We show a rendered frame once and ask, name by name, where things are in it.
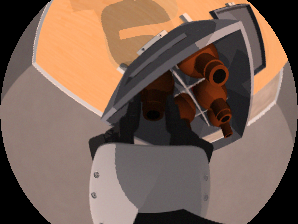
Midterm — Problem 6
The dark grey crate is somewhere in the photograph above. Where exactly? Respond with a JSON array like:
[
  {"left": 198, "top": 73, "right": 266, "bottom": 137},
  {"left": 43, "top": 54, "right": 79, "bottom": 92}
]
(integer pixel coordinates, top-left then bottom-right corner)
[{"left": 100, "top": 19, "right": 254, "bottom": 152}]

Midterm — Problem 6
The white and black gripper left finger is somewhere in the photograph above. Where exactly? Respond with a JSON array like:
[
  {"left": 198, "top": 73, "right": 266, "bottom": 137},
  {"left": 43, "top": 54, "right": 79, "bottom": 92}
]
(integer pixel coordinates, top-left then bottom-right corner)
[{"left": 89, "top": 93, "right": 141, "bottom": 160}]

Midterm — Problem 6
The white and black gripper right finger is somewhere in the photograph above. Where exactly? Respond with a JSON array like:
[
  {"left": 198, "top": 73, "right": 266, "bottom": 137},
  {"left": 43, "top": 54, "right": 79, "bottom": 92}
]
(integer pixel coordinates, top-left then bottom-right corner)
[{"left": 165, "top": 95, "right": 214, "bottom": 162}]

